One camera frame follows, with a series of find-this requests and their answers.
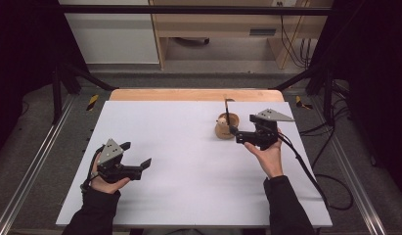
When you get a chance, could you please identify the left hand-held gripper cable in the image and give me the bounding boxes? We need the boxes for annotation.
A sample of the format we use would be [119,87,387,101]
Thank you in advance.
[79,146,106,194]

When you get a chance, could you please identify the aluminium rail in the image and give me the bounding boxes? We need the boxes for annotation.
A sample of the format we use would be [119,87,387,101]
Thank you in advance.
[0,93,76,235]
[309,97,389,235]

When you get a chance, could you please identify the right hand-held gripper cable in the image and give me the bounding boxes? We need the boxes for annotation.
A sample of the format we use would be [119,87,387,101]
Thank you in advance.
[276,131,355,212]

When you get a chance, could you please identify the bundle of black desk cables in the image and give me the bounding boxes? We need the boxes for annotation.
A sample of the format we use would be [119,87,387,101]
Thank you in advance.
[279,1,316,70]

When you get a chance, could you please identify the black floor cables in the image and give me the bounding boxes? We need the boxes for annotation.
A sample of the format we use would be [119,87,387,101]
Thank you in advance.
[298,79,352,137]

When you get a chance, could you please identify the black curtain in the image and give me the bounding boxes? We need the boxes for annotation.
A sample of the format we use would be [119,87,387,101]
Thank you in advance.
[0,0,89,162]
[309,0,402,192]

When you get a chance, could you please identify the black frame brace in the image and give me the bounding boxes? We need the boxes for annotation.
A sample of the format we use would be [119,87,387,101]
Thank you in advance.
[62,61,120,92]
[272,63,324,92]

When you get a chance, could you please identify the black pen with wooden end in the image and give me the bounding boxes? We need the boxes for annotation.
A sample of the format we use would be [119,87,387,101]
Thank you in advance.
[223,98,232,127]

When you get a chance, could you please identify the yellow tool floor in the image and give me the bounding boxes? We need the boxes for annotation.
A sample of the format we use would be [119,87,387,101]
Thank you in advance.
[294,94,315,112]
[85,93,101,113]

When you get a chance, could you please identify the wooden desk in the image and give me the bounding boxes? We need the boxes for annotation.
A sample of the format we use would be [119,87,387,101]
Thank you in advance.
[148,0,335,71]

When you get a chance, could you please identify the wooden pen holder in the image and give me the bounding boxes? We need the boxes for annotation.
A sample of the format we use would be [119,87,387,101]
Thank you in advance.
[214,112,241,141]

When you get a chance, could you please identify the white board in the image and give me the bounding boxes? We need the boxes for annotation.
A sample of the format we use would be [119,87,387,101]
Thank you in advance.
[55,100,334,228]

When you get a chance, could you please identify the person's left hand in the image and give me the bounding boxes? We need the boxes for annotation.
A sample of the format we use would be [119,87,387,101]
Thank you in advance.
[89,152,131,196]

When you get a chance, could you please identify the white cabinet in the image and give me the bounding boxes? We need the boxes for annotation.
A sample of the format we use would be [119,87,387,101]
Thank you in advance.
[57,0,160,66]

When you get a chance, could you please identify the person's right hand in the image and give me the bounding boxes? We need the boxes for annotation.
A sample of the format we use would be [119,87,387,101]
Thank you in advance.
[243,127,285,180]

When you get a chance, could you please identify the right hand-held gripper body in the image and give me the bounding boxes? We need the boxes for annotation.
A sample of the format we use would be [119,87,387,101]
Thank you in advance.
[235,108,296,152]

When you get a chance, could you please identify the hand-held gripper cable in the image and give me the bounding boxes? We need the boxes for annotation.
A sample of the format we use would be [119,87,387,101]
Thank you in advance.
[276,131,355,212]
[79,146,106,194]

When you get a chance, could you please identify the wooden table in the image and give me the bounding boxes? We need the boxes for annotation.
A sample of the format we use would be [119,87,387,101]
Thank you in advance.
[109,88,286,103]

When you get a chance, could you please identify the black frame post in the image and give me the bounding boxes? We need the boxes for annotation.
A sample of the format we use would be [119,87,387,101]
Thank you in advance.
[322,63,335,127]

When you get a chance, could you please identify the yellow tool right floor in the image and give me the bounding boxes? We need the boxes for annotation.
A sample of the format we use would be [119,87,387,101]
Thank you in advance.
[294,94,315,112]

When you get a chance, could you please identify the black frame crossbar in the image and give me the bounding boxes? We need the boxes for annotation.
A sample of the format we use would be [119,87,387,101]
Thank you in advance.
[57,4,334,17]

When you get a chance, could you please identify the yellow tool left floor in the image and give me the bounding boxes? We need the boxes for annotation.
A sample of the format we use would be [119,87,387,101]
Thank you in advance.
[85,93,101,113]

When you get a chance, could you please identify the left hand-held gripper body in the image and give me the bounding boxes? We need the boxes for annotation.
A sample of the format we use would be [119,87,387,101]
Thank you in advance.
[96,138,143,184]

